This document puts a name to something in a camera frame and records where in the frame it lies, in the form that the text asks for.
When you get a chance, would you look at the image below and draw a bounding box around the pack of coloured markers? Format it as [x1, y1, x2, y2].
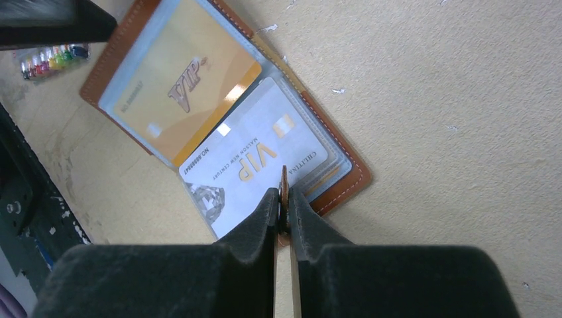
[13, 43, 91, 82]

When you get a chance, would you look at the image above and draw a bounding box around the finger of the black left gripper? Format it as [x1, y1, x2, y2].
[1, 1, 117, 50]

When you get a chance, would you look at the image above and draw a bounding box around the brown leather card holder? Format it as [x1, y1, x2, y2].
[80, 1, 372, 238]

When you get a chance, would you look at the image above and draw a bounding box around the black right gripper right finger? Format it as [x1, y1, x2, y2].
[287, 189, 519, 317]

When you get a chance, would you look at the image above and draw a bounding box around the silver white VIP card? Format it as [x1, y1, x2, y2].
[179, 78, 328, 238]

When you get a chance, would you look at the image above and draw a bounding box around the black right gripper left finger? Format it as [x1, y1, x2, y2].
[32, 188, 279, 317]

